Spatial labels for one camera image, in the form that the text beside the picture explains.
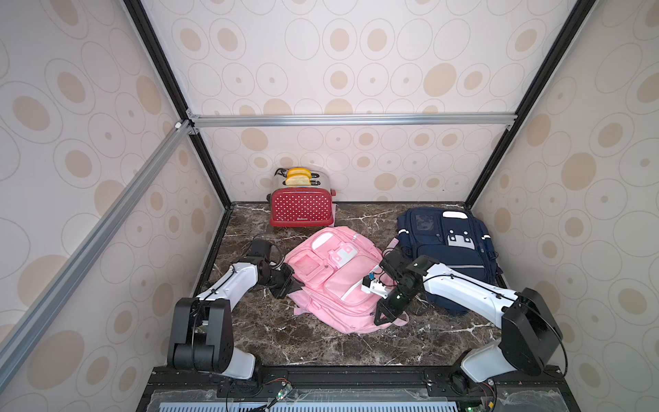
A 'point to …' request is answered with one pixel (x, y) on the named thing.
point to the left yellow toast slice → (299, 172)
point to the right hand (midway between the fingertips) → (379, 326)
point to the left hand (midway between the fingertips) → (307, 279)
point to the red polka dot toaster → (301, 206)
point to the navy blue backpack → (453, 239)
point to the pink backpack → (331, 265)
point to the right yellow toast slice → (298, 180)
